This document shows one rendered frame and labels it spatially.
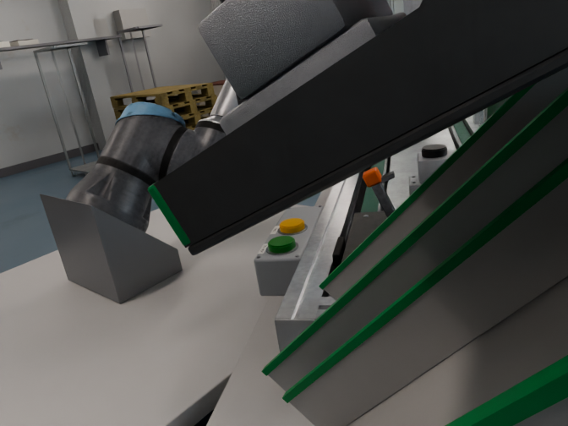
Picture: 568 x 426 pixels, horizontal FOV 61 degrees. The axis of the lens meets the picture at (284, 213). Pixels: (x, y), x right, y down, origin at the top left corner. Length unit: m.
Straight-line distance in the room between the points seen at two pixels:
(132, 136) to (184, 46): 8.51
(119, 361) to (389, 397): 0.49
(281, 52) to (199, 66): 9.41
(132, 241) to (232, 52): 0.72
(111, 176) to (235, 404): 0.48
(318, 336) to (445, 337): 0.09
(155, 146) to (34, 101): 7.10
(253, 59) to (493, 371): 0.17
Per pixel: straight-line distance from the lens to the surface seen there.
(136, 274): 0.89
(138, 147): 0.91
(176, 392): 0.64
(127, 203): 0.88
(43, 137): 8.00
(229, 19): 0.17
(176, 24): 9.36
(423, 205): 0.41
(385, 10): 0.32
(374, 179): 0.62
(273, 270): 0.68
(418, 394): 0.29
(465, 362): 0.27
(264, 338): 0.69
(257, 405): 0.59
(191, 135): 0.92
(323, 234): 0.73
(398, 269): 0.29
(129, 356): 0.74
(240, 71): 0.17
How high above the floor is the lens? 1.24
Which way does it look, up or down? 20 degrees down
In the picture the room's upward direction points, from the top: 9 degrees counter-clockwise
